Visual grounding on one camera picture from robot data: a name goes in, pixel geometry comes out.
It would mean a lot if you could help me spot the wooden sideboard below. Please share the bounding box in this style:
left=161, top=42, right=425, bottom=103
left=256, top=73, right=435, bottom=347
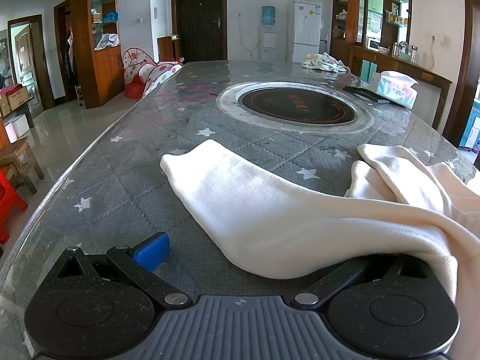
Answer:
left=349, top=44, right=453, bottom=130

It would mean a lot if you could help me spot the small wooden cabinet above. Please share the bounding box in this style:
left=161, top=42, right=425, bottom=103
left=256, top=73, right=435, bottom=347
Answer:
left=157, top=35, right=182, bottom=63

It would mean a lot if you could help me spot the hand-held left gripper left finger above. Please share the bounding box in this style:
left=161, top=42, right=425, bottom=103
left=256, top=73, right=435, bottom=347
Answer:
left=49, top=232, right=192, bottom=307

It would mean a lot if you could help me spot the tall wooden shelf cabinet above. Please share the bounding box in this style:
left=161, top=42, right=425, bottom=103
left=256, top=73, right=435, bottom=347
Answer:
left=70, top=0, right=124, bottom=109

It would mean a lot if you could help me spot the polka dot play tent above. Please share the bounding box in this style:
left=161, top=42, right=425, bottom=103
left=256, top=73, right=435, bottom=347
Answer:
left=123, top=47, right=184, bottom=100

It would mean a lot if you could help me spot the brown wooden room door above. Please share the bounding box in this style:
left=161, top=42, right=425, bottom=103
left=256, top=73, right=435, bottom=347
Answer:
left=8, top=14, right=55, bottom=111

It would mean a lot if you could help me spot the round black induction cooker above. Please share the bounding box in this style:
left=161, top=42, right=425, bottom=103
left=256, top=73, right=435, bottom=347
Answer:
left=217, top=81, right=374, bottom=134

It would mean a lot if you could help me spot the red plastic stool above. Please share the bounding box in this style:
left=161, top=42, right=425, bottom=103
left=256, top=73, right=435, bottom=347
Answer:
left=0, top=170, right=29, bottom=244

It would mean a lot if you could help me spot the white refrigerator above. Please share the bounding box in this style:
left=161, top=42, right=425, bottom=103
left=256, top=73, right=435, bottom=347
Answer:
left=287, top=1, right=322, bottom=64

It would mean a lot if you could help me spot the wooden stool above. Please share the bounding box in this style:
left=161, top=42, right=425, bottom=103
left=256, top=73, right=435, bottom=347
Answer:
left=0, top=137, right=45, bottom=196

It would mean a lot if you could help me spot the crumpled floral cloth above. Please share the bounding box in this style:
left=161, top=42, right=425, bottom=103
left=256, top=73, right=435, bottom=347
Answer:
left=302, top=52, right=351, bottom=74

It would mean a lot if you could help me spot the dark wooden door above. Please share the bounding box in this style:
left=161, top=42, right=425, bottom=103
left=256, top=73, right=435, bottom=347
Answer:
left=171, top=0, right=228, bottom=62

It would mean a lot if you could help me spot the cream white shirt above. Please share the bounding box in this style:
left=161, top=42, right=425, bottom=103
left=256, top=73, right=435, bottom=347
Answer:
left=160, top=139, right=480, bottom=304

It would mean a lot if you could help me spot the water dispenser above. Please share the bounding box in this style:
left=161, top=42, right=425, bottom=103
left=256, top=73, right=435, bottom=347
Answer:
left=259, top=5, right=278, bottom=61

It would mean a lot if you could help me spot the cardboard box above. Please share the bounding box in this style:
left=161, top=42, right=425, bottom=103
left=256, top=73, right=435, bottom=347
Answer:
left=0, top=85, right=34, bottom=117

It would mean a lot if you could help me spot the wooden glass-shelf cabinet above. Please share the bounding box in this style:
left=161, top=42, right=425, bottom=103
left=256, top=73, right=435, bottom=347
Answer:
left=332, top=0, right=411, bottom=64

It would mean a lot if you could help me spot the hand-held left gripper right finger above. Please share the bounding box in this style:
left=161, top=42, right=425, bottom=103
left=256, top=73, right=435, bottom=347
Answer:
left=290, top=253, right=439, bottom=308

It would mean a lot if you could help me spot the tissue pack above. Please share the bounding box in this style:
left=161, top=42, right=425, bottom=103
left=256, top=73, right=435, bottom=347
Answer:
left=369, top=70, right=419, bottom=109

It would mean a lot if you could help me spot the white storage box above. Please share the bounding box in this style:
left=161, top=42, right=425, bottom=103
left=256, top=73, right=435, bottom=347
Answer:
left=4, top=114, right=30, bottom=143

